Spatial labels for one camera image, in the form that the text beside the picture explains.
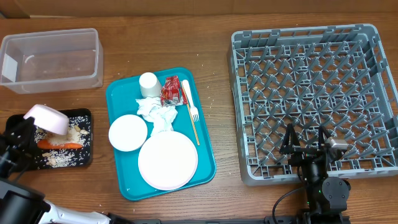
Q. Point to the clear plastic bin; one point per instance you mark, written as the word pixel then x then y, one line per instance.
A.
pixel 58 60

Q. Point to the white paper cup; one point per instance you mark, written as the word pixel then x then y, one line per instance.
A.
pixel 149 85

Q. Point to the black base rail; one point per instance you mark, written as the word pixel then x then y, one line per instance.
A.
pixel 266 220

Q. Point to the grey dishwasher rack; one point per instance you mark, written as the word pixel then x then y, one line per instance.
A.
pixel 332 76

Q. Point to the red snack wrapper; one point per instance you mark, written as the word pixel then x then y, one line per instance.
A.
pixel 172 92

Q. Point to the black waste tray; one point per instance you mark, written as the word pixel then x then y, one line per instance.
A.
pixel 79 132

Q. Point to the pink bowl with nuts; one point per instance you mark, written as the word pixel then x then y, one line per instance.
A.
pixel 48 119

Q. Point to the white plastic fork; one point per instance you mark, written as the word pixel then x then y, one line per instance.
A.
pixel 193 108

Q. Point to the crumpled white napkin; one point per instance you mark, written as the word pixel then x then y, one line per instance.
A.
pixel 160 116

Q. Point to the teal serving tray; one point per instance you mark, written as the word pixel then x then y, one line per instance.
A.
pixel 121 96

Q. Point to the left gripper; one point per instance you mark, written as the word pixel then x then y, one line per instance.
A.
pixel 13 135

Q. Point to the pile of rice and nuts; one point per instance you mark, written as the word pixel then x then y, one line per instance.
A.
pixel 58 139

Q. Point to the wooden chopstick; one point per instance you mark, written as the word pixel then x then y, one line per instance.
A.
pixel 193 124

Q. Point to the white bowl with rice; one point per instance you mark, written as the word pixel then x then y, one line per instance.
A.
pixel 128 133

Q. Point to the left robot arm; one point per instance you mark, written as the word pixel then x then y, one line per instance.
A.
pixel 19 204

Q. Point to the orange carrot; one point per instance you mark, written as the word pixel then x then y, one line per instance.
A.
pixel 45 144

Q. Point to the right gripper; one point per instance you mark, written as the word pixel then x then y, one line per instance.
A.
pixel 300 154

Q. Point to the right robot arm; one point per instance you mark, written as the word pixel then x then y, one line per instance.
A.
pixel 326 196

